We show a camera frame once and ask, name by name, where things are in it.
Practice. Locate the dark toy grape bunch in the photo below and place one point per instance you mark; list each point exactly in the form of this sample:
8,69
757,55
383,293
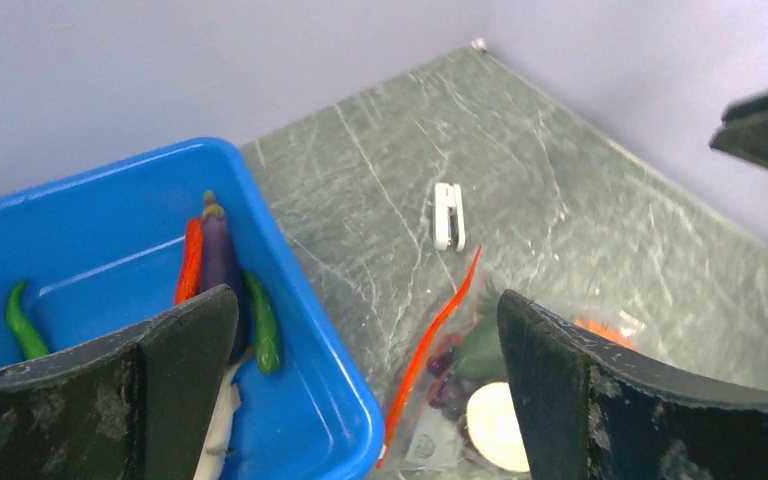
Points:
449,393

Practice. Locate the white stapler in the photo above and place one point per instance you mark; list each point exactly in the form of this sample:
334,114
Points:
448,225

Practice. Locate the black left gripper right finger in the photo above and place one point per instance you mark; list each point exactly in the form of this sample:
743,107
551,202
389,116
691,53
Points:
588,408

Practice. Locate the blue plastic bin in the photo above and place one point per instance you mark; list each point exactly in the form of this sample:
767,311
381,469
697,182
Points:
102,251

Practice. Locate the green toy lime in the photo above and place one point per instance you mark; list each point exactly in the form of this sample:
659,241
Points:
479,356

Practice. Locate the silver toy fish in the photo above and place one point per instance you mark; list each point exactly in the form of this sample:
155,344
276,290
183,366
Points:
216,444

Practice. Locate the orange toy carrot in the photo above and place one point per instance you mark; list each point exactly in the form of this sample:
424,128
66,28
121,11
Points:
188,284

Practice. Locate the long green toy bean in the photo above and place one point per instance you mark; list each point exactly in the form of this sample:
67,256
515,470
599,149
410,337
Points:
30,341

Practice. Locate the green toy pepper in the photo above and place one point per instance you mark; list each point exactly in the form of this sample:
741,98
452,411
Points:
267,343

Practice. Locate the purple toy eggplant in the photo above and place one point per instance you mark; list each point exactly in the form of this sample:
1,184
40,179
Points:
220,265

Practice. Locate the toy mushroom slice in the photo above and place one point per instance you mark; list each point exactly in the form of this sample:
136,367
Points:
493,428

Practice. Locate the orange toy pineapple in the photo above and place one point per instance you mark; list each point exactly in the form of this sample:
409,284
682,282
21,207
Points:
603,330

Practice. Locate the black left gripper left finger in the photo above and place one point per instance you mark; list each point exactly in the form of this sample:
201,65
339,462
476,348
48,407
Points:
132,404

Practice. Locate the clear zip top bag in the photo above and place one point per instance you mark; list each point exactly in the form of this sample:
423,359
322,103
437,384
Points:
419,438

